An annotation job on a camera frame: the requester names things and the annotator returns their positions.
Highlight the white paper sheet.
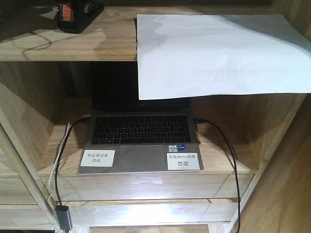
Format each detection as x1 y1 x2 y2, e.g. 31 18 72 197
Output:
137 15 311 100

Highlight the black orange stapler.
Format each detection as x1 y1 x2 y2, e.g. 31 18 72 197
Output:
55 0 104 33

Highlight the silver open laptop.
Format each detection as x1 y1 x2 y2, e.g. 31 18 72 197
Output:
78 61 204 174

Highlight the wooden shelf unit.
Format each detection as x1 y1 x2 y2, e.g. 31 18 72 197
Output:
0 0 311 233

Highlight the grey usb hub adapter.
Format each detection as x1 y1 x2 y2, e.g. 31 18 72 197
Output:
55 205 73 231

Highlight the black right laptop cable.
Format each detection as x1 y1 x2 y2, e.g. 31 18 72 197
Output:
193 117 242 233

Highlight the black laptop cable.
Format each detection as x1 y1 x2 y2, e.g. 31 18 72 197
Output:
193 117 242 233
54 116 91 207

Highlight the black left laptop cable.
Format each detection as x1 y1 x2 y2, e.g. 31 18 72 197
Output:
54 116 91 207

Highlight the white cable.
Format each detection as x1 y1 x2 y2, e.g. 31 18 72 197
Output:
48 122 71 219

